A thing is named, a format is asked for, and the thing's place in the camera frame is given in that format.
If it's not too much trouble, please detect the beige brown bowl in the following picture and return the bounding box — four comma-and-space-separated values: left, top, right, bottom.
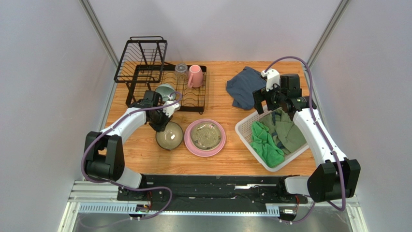
155, 122, 184, 150

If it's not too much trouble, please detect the pink plate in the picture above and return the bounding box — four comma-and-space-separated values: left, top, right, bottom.
184, 119, 226, 158

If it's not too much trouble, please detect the cream patterned plate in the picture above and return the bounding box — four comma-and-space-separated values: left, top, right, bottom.
190, 123, 223, 152

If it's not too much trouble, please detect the clear glass plate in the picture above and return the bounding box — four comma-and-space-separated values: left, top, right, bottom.
190, 124, 222, 150

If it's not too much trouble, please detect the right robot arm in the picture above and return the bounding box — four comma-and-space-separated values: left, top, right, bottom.
253, 69, 361, 205

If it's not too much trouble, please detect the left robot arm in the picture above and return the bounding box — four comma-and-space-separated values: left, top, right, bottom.
81, 90, 181, 191

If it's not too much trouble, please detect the light green bowl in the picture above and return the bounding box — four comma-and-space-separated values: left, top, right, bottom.
155, 84, 176, 102

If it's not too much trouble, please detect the olive green shirt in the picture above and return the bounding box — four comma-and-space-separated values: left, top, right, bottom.
259, 108, 306, 155

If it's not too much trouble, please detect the folded blue cloth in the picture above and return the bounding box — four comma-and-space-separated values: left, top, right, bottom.
226, 66, 266, 110

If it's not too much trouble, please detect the white plastic basket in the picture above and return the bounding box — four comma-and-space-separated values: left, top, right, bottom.
235, 105, 309, 172

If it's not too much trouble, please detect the bright green towel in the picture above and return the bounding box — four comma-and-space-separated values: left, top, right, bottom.
250, 121, 285, 168

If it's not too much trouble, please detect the clear glass cup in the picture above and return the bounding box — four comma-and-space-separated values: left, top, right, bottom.
175, 62, 189, 81

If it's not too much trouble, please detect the pink mug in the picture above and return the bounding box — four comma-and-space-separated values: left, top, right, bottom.
188, 65, 204, 88

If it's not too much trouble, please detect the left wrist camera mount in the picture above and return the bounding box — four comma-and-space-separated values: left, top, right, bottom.
162, 101, 181, 118

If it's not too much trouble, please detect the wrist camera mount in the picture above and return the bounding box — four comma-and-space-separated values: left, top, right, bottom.
162, 101, 181, 118
261, 68, 280, 92

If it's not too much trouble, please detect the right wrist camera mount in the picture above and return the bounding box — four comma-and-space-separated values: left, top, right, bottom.
261, 68, 280, 92

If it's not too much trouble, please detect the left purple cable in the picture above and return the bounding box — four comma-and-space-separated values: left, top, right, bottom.
80, 91, 183, 221

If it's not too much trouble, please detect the black wire dish rack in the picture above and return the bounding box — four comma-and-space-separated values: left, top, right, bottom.
114, 36, 207, 114

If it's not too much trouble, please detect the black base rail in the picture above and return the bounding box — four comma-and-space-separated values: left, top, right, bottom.
66, 174, 358, 223

